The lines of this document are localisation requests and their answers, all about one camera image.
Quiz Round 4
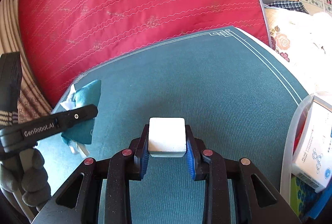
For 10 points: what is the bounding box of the white patterned cube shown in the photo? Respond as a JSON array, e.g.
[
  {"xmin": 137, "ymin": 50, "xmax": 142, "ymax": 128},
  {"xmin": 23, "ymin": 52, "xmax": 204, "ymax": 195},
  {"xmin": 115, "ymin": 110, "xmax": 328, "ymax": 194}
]
[{"xmin": 148, "ymin": 117, "xmax": 187, "ymax": 158}]

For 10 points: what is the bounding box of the teal blue wrapper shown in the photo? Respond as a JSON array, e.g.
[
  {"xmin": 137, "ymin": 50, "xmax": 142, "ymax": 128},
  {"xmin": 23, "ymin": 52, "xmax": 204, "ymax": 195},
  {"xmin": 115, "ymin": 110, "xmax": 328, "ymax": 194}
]
[{"xmin": 60, "ymin": 80, "xmax": 101, "ymax": 146}]

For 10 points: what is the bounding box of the blue Aji cracker packet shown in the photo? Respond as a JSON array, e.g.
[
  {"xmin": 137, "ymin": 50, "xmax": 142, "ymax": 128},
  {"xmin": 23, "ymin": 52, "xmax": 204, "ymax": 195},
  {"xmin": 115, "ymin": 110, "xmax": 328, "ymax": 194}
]
[{"xmin": 290, "ymin": 175, "xmax": 331, "ymax": 222}]

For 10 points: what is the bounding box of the white medicine box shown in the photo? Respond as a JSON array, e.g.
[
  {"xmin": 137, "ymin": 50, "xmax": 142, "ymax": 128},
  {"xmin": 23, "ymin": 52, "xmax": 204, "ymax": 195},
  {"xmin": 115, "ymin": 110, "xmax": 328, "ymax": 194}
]
[{"xmin": 292, "ymin": 101, "xmax": 331, "ymax": 193}]

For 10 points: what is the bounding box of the grey gloved left hand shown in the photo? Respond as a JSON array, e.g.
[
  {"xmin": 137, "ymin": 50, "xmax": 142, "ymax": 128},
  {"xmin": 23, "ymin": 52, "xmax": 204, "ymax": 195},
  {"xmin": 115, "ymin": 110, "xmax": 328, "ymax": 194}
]
[{"xmin": 1, "ymin": 149, "xmax": 51, "ymax": 212}]

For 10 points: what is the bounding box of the beige patterned curtain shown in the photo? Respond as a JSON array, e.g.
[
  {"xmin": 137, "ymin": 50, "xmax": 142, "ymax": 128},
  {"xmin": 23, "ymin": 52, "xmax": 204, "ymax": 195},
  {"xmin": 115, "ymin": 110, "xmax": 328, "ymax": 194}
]
[{"xmin": 1, "ymin": 0, "xmax": 52, "ymax": 126}]

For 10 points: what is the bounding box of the teal table mat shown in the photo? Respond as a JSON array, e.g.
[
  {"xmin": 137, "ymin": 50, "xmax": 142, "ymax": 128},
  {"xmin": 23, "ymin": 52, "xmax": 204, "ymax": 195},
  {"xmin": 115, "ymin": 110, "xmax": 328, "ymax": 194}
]
[{"xmin": 38, "ymin": 28, "xmax": 308, "ymax": 223}]

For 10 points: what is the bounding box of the clear plastic bowl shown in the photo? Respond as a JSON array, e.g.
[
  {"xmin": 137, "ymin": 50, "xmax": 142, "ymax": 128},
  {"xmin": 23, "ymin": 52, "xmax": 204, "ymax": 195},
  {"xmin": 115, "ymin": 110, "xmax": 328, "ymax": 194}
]
[{"xmin": 279, "ymin": 94, "xmax": 331, "ymax": 205}]

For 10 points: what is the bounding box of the red quilted mattress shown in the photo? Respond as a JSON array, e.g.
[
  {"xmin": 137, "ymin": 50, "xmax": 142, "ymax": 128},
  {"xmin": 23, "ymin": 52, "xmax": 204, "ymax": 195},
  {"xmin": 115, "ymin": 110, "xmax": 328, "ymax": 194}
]
[{"xmin": 18, "ymin": 0, "xmax": 270, "ymax": 105}]

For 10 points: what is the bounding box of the floral plaid bed quilt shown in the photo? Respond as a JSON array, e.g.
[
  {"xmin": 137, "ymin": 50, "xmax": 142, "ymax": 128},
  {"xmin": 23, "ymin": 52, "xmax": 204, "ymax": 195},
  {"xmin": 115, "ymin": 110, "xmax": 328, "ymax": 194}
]
[{"xmin": 265, "ymin": 7, "xmax": 331, "ymax": 96}]

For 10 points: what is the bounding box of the dark plaid pillow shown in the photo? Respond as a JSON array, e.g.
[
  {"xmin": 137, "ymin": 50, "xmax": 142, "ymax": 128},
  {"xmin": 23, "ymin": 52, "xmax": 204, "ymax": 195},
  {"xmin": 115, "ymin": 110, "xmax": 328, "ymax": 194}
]
[{"xmin": 267, "ymin": 0, "xmax": 309, "ymax": 14}]

